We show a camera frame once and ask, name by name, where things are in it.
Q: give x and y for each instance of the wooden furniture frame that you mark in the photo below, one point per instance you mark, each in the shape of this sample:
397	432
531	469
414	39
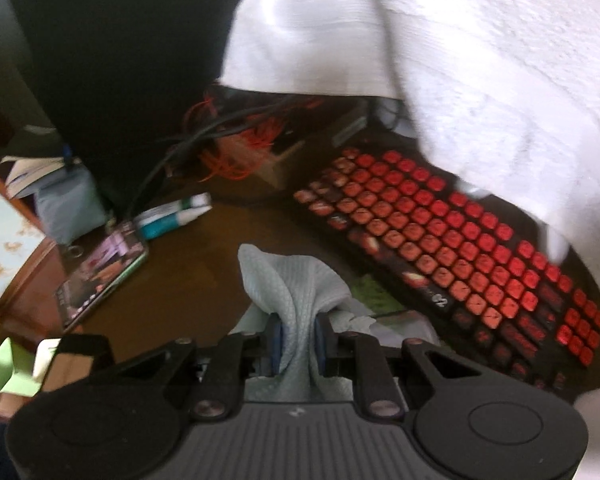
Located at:
30	280

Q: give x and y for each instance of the light blue pouch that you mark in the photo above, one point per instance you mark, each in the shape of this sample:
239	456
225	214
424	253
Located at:
70	205

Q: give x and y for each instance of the grey-blue microfiber cloth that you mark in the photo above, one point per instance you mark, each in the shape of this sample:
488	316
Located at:
300	300

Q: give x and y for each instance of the green box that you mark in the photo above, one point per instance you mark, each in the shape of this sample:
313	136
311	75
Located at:
17	375

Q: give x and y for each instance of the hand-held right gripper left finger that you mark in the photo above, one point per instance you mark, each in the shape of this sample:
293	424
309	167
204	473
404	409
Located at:
276	347

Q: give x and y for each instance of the black keyboard with red keys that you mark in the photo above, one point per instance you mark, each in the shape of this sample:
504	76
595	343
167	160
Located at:
445	245

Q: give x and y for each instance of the cardboard box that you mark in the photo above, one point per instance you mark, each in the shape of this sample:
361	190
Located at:
275	160

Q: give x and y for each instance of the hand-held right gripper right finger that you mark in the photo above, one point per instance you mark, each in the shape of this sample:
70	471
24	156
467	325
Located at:
322	345

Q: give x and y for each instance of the green printed mat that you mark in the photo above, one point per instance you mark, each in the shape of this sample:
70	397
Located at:
375	295

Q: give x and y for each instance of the smartphone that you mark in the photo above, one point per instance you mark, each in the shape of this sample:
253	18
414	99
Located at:
102	272

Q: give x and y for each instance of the white and teal tube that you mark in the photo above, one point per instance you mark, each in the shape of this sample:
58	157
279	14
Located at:
167	215

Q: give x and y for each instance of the white terry towel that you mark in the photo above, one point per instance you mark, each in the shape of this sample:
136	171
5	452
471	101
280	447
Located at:
480	60

